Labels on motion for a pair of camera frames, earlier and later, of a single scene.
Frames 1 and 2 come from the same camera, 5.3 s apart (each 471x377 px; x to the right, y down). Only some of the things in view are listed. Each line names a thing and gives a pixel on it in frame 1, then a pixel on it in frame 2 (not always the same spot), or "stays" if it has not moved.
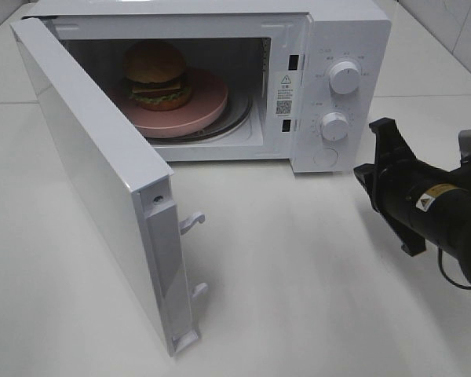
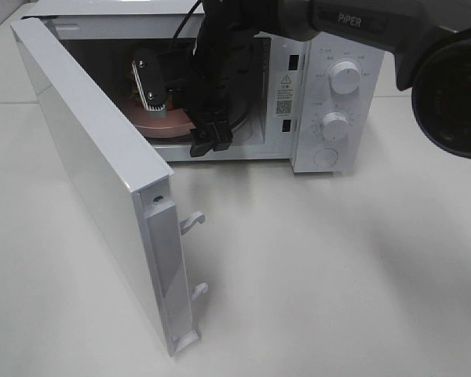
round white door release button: (325, 157) stays
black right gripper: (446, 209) to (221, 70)
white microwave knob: (345, 78) stays
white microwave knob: (334, 126) stays
